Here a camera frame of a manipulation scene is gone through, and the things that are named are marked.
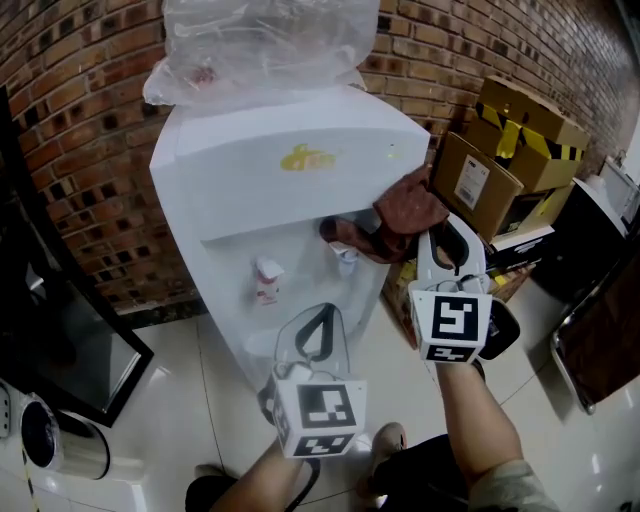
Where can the steel trash bin with liner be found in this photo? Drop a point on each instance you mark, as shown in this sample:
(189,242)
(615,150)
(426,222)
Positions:
(65,440)

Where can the red yellow printed cardboard box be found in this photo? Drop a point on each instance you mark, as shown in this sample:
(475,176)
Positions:
(510,285)

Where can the person's left tan shoe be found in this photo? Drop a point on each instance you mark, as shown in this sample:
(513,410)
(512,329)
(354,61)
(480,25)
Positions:
(210,472)

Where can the yellow black striped floor tape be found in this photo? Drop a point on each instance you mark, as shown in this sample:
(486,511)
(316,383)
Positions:
(29,480)

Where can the white box appliance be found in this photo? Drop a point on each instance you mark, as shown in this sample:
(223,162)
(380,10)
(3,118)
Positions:
(620,185)

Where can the person's right tan shoe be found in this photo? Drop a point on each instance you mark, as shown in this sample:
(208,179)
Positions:
(385,450)

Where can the black storage case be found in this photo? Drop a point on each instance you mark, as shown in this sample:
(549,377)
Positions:
(580,240)

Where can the person's grey shirt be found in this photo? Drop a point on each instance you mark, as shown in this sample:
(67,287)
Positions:
(515,487)

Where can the person's left forearm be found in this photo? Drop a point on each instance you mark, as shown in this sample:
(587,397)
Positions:
(255,480)

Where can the plastic-wrapped water bottle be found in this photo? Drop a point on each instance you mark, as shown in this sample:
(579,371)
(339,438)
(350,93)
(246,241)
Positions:
(270,45)

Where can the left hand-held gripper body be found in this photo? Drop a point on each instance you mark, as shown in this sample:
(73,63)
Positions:
(325,405)

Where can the black framed glass panel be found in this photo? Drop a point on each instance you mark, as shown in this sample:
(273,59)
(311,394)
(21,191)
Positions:
(60,325)

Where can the white water dispenser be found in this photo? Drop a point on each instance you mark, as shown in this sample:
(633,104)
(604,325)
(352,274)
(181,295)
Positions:
(240,190)

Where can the metal frame chair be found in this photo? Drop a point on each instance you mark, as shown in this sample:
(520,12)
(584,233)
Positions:
(605,340)

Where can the person's black shorts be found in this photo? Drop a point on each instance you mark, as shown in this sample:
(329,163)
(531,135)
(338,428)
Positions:
(425,465)

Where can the brown wiping cloth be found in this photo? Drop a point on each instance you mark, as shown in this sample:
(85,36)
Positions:
(405,215)

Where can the black and white box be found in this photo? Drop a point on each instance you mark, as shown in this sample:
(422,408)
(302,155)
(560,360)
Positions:
(520,247)

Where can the person's tan shoe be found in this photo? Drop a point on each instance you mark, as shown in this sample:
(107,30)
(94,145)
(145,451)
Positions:
(385,450)
(210,472)

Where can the cardboard box with striped tape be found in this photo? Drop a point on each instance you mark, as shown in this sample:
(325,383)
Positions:
(540,130)

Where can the cardboard box with white label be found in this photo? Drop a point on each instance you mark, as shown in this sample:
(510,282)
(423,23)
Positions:
(475,185)

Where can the brown box with dark print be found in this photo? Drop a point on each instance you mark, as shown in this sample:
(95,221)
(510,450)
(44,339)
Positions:
(540,210)

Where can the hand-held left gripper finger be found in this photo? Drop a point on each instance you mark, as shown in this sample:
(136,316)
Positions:
(342,350)
(285,340)

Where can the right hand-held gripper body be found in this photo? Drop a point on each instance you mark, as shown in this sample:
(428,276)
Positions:
(452,320)

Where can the person's right forearm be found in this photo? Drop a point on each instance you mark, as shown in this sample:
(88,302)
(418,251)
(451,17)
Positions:
(480,425)

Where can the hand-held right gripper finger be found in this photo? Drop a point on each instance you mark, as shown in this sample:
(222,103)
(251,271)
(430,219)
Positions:
(425,265)
(477,260)

